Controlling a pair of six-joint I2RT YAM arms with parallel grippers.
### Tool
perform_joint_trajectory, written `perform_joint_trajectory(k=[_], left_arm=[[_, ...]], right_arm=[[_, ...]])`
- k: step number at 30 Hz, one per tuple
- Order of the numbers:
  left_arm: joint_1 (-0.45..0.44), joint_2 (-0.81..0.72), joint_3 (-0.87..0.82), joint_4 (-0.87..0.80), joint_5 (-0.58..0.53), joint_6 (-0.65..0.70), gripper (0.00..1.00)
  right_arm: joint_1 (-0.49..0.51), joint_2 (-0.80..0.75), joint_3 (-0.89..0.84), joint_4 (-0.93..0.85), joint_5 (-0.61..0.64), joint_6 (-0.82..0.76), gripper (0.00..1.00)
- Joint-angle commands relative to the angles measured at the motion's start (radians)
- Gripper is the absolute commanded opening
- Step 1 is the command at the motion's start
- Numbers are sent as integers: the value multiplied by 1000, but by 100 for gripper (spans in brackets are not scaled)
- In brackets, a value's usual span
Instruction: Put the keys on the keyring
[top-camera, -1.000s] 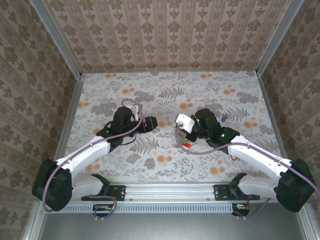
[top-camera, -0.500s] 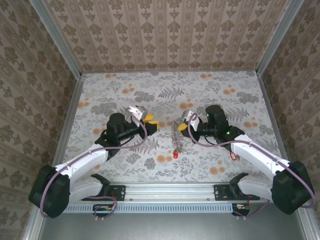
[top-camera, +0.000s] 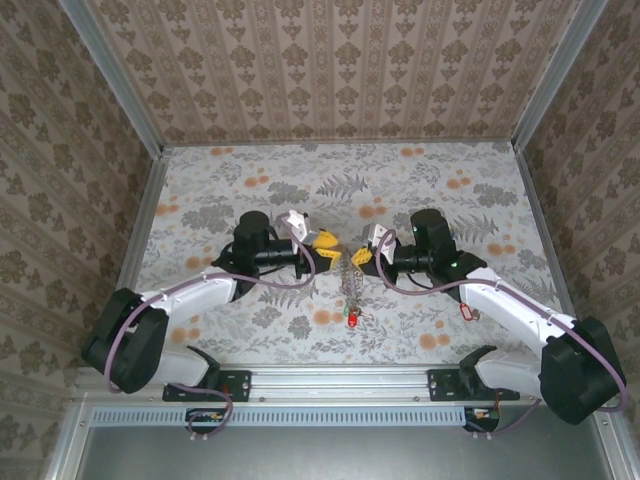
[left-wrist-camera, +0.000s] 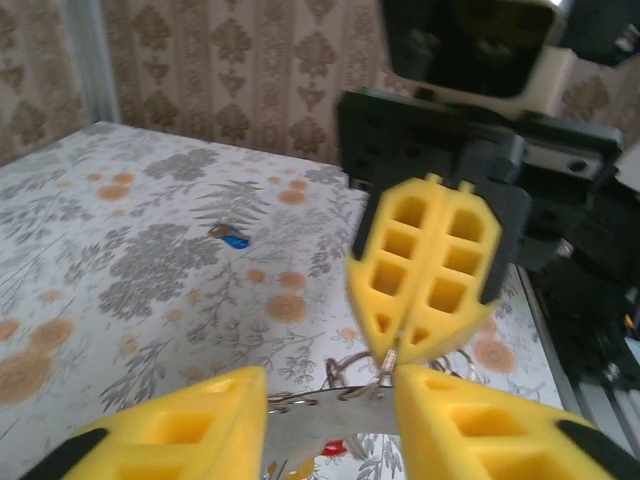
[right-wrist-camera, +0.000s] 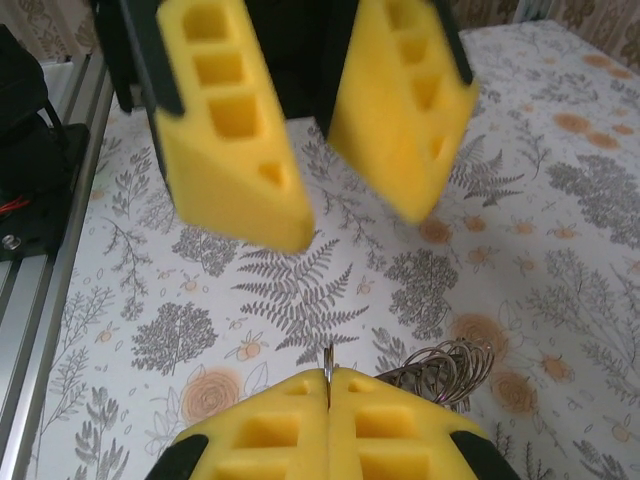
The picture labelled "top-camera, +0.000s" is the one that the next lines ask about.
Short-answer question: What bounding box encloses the floral table cover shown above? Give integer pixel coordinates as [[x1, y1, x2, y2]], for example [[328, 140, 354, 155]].
[[119, 142, 576, 366]]

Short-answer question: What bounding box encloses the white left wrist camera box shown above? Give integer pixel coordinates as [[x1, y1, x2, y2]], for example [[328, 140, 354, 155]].
[[287, 209, 314, 246]]

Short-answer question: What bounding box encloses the black cable port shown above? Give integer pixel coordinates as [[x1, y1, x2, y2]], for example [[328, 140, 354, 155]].
[[185, 407, 232, 435], [462, 405, 502, 434]]

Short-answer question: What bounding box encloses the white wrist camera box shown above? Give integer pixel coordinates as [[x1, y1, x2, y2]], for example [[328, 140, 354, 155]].
[[367, 223, 396, 251], [287, 209, 314, 246]]

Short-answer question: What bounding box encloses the thin aluminium frame rail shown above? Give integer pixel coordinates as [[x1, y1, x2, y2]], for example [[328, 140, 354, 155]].
[[162, 139, 516, 149], [94, 149, 171, 366], [514, 147, 591, 361]]

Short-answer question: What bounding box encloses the grey metal panel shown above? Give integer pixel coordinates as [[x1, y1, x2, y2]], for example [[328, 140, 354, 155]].
[[47, 394, 640, 480]]

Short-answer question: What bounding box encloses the aluminium frame post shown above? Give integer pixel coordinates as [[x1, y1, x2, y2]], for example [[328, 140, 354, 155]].
[[512, 0, 609, 151], [59, 0, 166, 156]]

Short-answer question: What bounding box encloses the slotted grey cable duct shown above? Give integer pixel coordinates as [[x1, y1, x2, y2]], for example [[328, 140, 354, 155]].
[[92, 405, 501, 427]]

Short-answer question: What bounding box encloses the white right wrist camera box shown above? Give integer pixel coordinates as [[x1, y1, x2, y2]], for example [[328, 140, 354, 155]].
[[367, 223, 396, 251]]

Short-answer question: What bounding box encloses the metal keyring chain loop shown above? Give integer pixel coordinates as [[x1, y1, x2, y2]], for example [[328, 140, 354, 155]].
[[339, 249, 366, 311]]

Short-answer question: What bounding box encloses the wide aluminium base rail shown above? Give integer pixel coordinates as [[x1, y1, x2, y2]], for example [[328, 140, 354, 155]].
[[74, 364, 614, 401]]

